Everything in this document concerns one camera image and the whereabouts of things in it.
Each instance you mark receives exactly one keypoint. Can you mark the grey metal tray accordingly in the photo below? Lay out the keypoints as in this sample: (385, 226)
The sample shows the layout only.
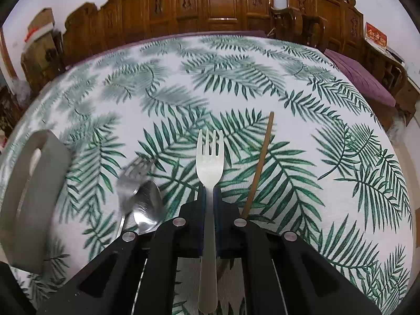
(49, 203)

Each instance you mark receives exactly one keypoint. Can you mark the carved wooden sofa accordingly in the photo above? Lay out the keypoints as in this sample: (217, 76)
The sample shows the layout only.
(223, 0)

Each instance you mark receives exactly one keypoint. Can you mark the wooden side table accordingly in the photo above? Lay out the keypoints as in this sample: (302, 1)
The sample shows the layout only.
(411, 95)

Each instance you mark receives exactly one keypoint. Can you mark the metal fork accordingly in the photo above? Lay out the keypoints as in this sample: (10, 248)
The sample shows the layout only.
(126, 187)

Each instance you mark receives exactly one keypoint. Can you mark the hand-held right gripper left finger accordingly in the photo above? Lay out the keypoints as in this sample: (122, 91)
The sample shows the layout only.
(201, 210)

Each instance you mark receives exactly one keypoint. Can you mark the carved wooden armchair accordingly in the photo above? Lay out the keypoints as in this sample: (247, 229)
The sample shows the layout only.
(328, 6)

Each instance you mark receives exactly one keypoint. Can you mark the red gift box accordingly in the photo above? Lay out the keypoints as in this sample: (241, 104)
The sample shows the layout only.
(375, 36)

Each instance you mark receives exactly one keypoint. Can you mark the cream plastic fork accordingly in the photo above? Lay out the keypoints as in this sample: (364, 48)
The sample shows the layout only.
(210, 170)

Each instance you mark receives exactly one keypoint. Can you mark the purple armchair cushion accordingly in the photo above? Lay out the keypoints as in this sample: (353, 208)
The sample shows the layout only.
(361, 75)

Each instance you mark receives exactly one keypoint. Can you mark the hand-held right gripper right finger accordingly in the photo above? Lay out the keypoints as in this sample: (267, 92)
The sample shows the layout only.
(218, 210)

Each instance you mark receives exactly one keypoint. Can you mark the purple sofa cushion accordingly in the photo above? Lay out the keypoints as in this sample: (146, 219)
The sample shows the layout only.
(223, 33)

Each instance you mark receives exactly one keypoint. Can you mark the wooden chopstick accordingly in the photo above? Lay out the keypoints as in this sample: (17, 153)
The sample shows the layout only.
(259, 167)

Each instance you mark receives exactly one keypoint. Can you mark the white plastic bag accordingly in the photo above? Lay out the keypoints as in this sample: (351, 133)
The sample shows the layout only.
(397, 131)

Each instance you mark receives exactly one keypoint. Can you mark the metal spoon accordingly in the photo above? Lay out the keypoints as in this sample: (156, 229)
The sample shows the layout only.
(146, 208)

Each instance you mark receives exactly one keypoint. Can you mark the small cardboard box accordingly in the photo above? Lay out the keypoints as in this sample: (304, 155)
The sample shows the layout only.
(41, 18)

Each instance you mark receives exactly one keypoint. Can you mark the large cardboard box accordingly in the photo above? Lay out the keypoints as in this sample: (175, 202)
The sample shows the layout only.
(36, 62)

